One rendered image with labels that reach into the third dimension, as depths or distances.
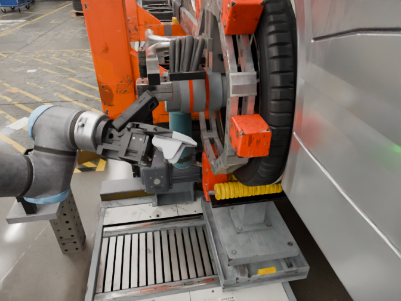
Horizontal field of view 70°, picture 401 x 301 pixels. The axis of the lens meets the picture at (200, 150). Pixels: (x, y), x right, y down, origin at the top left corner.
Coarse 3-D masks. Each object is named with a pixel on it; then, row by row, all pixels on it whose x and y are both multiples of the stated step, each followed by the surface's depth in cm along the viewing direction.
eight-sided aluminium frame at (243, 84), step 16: (208, 0) 82; (224, 48) 69; (240, 48) 70; (208, 64) 113; (224, 64) 71; (240, 64) 72; (240, 80) 66; (256, 80) 67; (240, 96) 68; (208, 112) 121; (208, 144) 109; (224, 144) 79; (208, 160) 107; (224, 160) 79; (240, 160) 78
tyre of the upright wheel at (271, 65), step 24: (264, 0) 66; (288, 0) 66; (264, 24) 65; (288, 24) 65; (264, 48) 66; (288, 48) 63; (264, 72) 67; (288, 72) 64; (264, 96) 69; (288, 96) 65; (264, 120) 70; (288, 120) 67; (288, 144) 71; (240, 168) 95; (264, 168) 76
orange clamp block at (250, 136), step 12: (240, 120) 68; (252, 120) 68; (240, 132) 63; (252, 132) 63; (264, 132) 63; (240, 144) 64; (252, 144) 65; (264, 144) 65; (240, 156) 66; (252, 156) 67
